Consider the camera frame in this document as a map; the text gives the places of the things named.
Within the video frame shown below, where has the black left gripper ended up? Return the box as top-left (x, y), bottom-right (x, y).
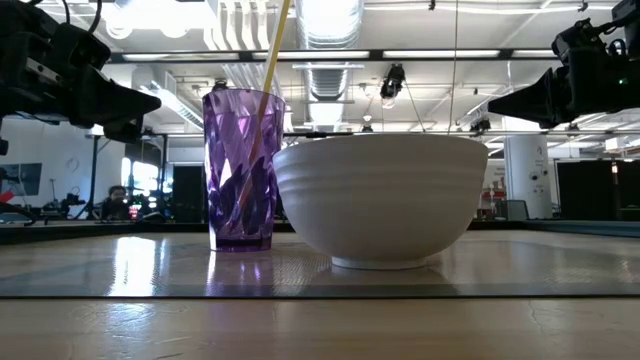
top-left (0, 0), bottom-right (163, 144)

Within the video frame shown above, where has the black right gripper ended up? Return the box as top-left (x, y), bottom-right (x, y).
top-left (486, 0), bottom-right (640, 131)

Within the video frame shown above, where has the purple plastic cup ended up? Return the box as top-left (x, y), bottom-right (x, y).
top-left (201, 88), bottom-right (287, 253)

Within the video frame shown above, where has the yellow straw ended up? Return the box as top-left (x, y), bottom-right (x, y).
top-left (234, 0), bottom-right (293, 212)

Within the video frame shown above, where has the white bowl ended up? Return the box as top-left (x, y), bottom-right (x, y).
top-left (272, 132), bottom-right (490, 272)

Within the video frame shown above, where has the white column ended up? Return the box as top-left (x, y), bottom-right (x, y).
top-left (502, 134), bottom-right (555, 221)

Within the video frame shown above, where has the person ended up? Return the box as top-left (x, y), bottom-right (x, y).
top-left (99, 184), bottom-right (134, 223)

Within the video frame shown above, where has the black partition panel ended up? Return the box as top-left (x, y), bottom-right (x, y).
top-left (555, 159), bottom-right (640, 222)

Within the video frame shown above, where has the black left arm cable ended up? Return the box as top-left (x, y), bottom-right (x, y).
top-left (58, 0), bottom-right (104, 34)

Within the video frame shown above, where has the dark wall picture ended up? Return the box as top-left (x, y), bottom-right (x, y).
top-left (0, 161), bottom-right (44, 198)

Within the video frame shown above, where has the black overhead camera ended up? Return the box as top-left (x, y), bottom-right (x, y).
top-left (378, 62), bottom-right (408, 102)

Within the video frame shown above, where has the silver air duct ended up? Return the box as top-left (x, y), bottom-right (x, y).
top-left (293, 0), bottom-right (366, 127)

